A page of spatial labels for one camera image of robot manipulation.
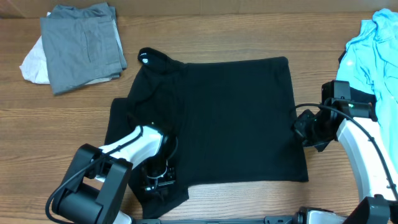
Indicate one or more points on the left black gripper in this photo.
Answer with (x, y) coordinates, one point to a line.
(157, 189)

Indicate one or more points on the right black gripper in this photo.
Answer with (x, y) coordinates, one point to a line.
(299, 129)

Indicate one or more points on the black t-shirt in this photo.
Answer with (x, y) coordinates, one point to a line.
(233, 122)

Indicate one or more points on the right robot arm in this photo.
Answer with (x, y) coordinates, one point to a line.
(354, 125)

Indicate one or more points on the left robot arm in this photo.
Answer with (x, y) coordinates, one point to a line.
(93, 187)

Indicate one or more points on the black garment under blue shirt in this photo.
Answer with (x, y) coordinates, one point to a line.
(362, 95)

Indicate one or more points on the light blue shirt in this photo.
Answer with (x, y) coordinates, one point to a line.
(370, 66)

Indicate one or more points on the folded grey shorts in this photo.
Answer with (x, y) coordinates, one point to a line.
(81, 46)

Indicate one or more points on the white cloth under shorts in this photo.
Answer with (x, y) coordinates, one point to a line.
(34, 66)

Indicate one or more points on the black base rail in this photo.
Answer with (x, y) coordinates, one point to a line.
(284, 219)

